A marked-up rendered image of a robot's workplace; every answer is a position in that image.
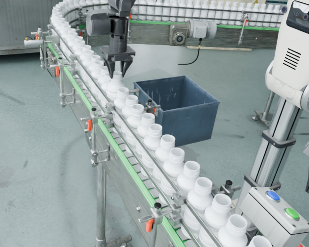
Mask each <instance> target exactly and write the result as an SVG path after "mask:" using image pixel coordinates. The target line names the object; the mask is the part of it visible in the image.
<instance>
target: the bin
mask: <svg viewBox="0 0 309 247"><path fill-rule="evenodd" d="M133 83H134V89H133V90H129V93H133V95H135V96H137V97H138V100H139V101H140V102H141V105H143V106H144V107H145V104H146V103H148V99H152V100H153V101H152V106H155V105H160V106H161V108H158V109H155V112H154V116H155V121H154V122H155V124H159V125H161V126H162V135H172V136H174V137H175V147H180V146H184V145H188V144H192V143H196V142H200V141H204V140H208V139H211V136H212V131H213V127H214V123H215V119H216V114H217V110H218V106H219V104H220V101H219V100H218V99H216V98H215V97H214V96H212V95H211V94H210V93H209V92H207V91H206V90H205V89H203V88H202V87H201V86H199V85H198V84H197V83H196V82H194V81H193V80H192V79H190V78H189V77H188V76H186V75H180V76H173V77H165V78H157V79H150V80H142V81H134V82H133Z"/></svg>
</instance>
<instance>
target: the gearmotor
mask: <svg viewBox="0 0 309 247"><path fill-rule="evenodd" d="M216 32H217V25H216V22H214V21H204V20H188V21H186V24H175V23H172V24H170V32H169V40H168V42H169V45H170V46H180V47H185V46H186V41H187V38H199V41H200V43H199V49H198V55H197V58H198V56H199V50H200V46H201V45H200V44H201V41H202V38H204V39H213V38H214V37H215V35H216ZM197 58H196V59H195V60H194V61H193V62H191V63H188V64H178V65H189V64H192V63H194V62H195V61H196V60H197Z"/></svg>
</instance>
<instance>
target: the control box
mask: <svg viewBox="0 0 309 247"><path fill-rule="evenodd" d="M268 191H273V192H275V191H274V190H273V189H271V188H270V187H252V188H251V189H250V190H249V193H248V194H247V195H246V197H245V198H244V200H243V201H242V203H241V204H240V206H239V209H240V210H241V211H242V212H243V213H244V215H245V216H246V217H247V218H248V219H249V220H250V221H251V222H252V223H253V224H254V226H255V227H256V228H257V229H258V230H259V231H258V232H257V234H256V236H257V235H259V236H263V235H264V236H265V238H267V239H268V240H269V241H270V243H271V245H272V247H298V246H299V244H300V243H301V242H302V240H303V239H304V238H305V237H306V236H307V234H308V233H309V223H308V222H307V221H306V220H305V219H304V218H303V217H302V216H301V215H300V214H299V213H298V214H299V218H297V219H296V218H294V217H292V216H290V215H289V214H288V213H287V212H286V209H287V208H291V209H293V208H292V207H291V206H290V205H289V204H288V203H287V202H286V201H285V200H283V199H282V198H281V197H280V196H279V195H278V196H279V197H280V199H279V200H275V199H273V198H271V197H270V196H269V195H268ZM293 210H294V209H293Z"/></svg>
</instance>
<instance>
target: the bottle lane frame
mask: <svg viewBox="0 0 309 247"><path fill-rule="evenodd" d="M51 54H52V56H53V58H54V64H55V65H57V62H58V58H59V55H58V54H57V52H56V51H55V49H54V48H53V47H51ZM52 76H53V78H54V79H55V81H56V83H57V85H58V87H59V88H60V78H59V76H56V69H55V76H54V75H53V74H52ZM63 81H64V93H65V94H71V93H72V87H73V88H74V94H73V95H70V96H66V98H65V99H66V101H67V102H72V101H73V99H72V97H73V96H74V97H75V103H72V104H69V106H70V108H71V110H72V112H73V113H74V115H75V117H76V119H77V121H78V122H79V124H80V126H81V128H82V130H83V131H84V130H85V125H87V126H88V122H87V121H83V122H81V121H80V118H85V117H89V116H90V112H91V108H94V107H93V106H92V105H91V103H90V102H89V100H88V98H87V97H86V96H85V94H84V93H83V91H82V90H81V88H80V86H79V85H78V83H77V82H76V81H75V79H74V78H73V75H71V73H70V72H69V69H67V67H64V70H63ZM84 133H85V132H84ZM115 139H116V138H113V136H112V135H111V132H109V130H108V129H107V127H106V126H105V124H104V122H103V121H102V120H101V119H98V123H97V124H96V149H97V151H102V150H106V147H107V146H106V144H107V142H108V143H109V151H106V152H108V153H109V161H105V162H101V164H102V165H103V167H104V169H105V171H106V173H107V174H108V176H109V178H110V180H111V181H112V183H113V185H114V187H115V189H116V190H117V192H118V194H119V196H120V198H121V199H122V201H123V203H124V205H125V207H126V208H127V210H128V212H129V214H130V215H131V217H132V219H133V221H134V223H135V224H136V226H137V228H138V230H139V232H140V233H141V235H142V237H143V239H144V241H145V242H146V244H147V246H148V247H149V240H150V232H147V231H146V224H147V222H143V223H139V222H138V219H139V218H141V217H144V216H147V215H149V214H150V208H151V207H153V206H154V204H155V203H156V199H157V198H153V196H152V195H151V193H150V190H151V189H147V187H146V186H145V184H144V181H145V180H141V178H140V177H139V175H138V174H139V173H137V172H136V171H135V169H134V168H133V166H134V165H132V164H131V163H130V162H129V160H128V159H129V158H130V157H129V158H127V157H126V156H125V154H124V151H122V150H121V148H120V147H119V144H117V142H116V141H115ZM106 152H103V153H99V155H98V158H99V160H100V161H101V160H105V159H106ZM179 229H180V228H177V229H174V228H173V226H172V225H171V223H170V222H169V220H168V218H167V217H166V216H165V215H164V216H163V221H162V223H161V224H159V225H158V229H157V235H156V242H155V247H168V244H169V241H171V243H172V244H173V246H174V247H186V246H185V244H184V243H185V242H186V241H188V240H184V241H182V240H181V238H180V237H179V235H178V234H177V230H179Z"/></svg>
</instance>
